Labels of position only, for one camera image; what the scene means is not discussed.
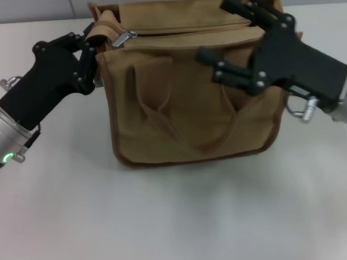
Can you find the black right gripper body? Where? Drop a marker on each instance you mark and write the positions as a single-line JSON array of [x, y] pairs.
[[290, 59]]

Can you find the silver metal zipper pull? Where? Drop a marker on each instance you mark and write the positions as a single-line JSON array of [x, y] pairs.
[[122, 38]]

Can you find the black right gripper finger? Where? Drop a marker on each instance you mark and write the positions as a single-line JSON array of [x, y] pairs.
[[257, 9], [229, 71]]

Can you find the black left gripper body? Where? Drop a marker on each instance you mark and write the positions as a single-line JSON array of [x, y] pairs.
[[48, 79]]

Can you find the khaki canvas food bag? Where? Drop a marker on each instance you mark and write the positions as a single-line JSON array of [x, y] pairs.
[[174, 106]]

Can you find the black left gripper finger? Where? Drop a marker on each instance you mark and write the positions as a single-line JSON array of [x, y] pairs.
[[84, 33], [87, 70]]

